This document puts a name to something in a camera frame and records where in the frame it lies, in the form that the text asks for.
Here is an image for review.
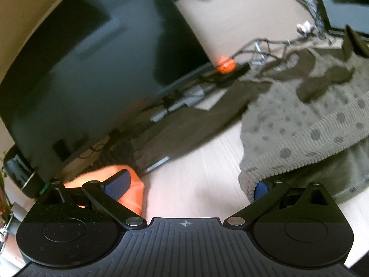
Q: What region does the orange pumpkin figurine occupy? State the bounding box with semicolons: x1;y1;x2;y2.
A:
216;56;236;74

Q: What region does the black computer tower case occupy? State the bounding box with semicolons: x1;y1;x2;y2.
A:
316;0;368;40

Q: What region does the crumpled white paper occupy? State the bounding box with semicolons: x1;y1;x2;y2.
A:
296;21;315;35

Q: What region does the black keyboard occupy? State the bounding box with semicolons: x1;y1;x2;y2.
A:
80;136;170;175

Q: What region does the black computer monitor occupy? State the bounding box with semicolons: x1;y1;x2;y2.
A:
1;0;211;181

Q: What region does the olive polka dot sweater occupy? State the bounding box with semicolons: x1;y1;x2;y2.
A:
132;39;368;202

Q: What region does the white coiled cable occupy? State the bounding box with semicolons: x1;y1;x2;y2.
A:
271;0;328;39

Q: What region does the orange fabric bag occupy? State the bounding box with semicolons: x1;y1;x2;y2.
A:
64;165;144;215

